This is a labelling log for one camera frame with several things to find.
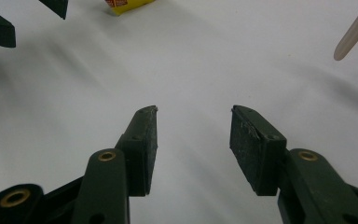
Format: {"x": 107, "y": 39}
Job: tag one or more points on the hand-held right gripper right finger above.
{"x": 258, "y": 155}

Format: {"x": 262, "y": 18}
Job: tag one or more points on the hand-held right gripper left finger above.
{"x": 136, "y": 161}

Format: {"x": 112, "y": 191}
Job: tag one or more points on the beige stick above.
{"x": 354, "y": 31}

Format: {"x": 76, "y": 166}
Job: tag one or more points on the yellow green sauce pouch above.
{"x": 127, "y": 6}

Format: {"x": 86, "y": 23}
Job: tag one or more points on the white table sheet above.
{"x": 183, "y": 62}

